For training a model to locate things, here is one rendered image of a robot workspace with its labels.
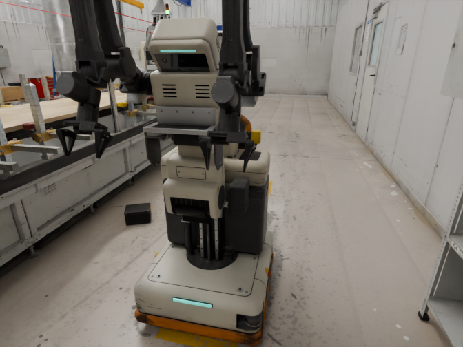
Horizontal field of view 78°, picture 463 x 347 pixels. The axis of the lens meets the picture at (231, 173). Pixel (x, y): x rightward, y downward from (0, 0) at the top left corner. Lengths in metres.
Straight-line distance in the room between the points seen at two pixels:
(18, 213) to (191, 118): 1.51
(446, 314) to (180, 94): 1.57
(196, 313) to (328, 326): 0.69
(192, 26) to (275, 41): 10.56
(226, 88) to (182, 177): 0.56
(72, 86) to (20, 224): 1.54
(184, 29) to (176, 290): 1.08
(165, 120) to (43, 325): 1.27
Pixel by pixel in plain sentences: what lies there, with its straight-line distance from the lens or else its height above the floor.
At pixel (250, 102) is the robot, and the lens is 1.02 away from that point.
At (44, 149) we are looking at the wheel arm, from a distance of 1.75.
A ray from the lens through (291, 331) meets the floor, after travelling 1.66.
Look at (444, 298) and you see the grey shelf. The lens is 1.91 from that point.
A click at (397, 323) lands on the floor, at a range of 1.86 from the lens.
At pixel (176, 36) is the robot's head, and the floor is 1.33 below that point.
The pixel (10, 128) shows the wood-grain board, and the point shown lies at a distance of 2.12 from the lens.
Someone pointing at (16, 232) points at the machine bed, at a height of 0.23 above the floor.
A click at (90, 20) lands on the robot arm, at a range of 0.99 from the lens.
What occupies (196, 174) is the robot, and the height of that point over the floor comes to 0.84.
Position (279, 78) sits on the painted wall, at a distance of 11.54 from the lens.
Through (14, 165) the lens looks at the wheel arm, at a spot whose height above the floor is 0.84.
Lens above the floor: 1.25
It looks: 21 degrees down
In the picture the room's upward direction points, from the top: straight up
